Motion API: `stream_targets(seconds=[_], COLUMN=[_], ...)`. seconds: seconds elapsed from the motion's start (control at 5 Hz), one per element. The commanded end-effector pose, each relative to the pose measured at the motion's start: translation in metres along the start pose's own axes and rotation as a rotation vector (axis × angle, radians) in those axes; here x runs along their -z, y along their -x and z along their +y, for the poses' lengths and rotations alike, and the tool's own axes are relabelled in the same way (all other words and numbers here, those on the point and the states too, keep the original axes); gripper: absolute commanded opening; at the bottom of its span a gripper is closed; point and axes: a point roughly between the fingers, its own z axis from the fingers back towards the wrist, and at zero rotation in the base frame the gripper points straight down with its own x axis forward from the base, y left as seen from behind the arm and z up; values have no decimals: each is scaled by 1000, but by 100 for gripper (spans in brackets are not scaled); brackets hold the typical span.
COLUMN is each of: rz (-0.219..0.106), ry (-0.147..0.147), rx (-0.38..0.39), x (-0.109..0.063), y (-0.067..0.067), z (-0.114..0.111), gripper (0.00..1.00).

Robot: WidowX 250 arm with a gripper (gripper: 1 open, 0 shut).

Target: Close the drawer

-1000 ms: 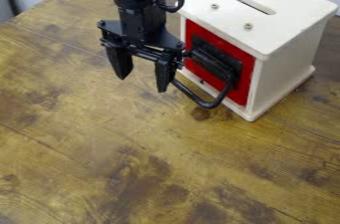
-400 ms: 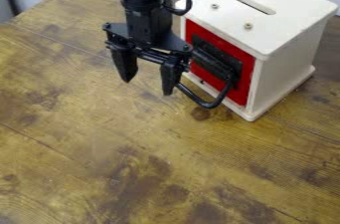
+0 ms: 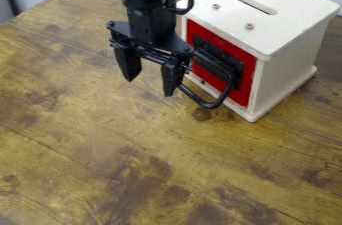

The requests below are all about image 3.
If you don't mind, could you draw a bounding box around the white wooden box cabinet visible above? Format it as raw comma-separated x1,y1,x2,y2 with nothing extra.
182,0,340,122

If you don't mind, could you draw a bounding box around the black metal drawer handle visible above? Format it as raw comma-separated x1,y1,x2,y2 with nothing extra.
179,34,245,109

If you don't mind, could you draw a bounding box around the red wooden drawer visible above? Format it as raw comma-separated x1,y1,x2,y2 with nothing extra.
186,20,257,106

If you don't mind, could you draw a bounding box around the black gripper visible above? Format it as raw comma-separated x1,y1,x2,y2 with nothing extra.
107,5,193,97

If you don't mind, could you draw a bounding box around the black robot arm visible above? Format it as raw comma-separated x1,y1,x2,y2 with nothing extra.
107,0,195,96

